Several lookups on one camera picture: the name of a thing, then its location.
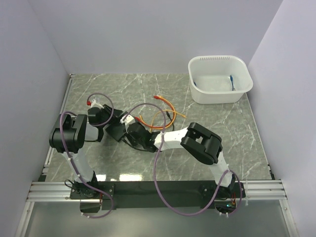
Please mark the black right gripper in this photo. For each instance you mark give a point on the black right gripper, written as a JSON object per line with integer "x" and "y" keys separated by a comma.
{"x": 129, "y": 136}

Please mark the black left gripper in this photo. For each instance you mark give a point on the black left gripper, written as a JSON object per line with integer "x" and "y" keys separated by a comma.
{"x": 117, "y": 114}

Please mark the black network switch box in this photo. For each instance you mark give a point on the black network switch box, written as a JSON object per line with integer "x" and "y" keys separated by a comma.
{"x": 116, "y": 130}

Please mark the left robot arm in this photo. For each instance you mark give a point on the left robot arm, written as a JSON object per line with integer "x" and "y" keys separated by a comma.
{"x": 70, "y": 132}

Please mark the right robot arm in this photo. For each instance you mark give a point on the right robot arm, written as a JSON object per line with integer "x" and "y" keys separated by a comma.
{"x": 204, "y": 145}

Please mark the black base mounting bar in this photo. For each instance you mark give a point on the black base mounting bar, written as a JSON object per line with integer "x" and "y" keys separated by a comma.
{"x": 143, "y": 194}

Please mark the white plastic basin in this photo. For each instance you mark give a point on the white plastic basin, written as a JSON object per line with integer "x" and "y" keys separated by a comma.
{"x": 218, "y": 79}

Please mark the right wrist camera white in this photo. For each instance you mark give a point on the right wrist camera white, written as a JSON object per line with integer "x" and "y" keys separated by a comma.
{"x": 127, "y": 120}

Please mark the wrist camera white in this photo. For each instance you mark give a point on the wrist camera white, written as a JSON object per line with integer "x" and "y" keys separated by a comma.
{"x": 127, "y": 120}
{"x": 94, "y": 103}

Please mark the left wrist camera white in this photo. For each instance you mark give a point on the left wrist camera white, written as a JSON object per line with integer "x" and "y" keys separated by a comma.
{"x": 94, "y": 103}

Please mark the aluminium frame rail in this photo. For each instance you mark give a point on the aluminium frame rail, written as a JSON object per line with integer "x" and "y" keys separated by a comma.
{"x": 57, "y": 191}

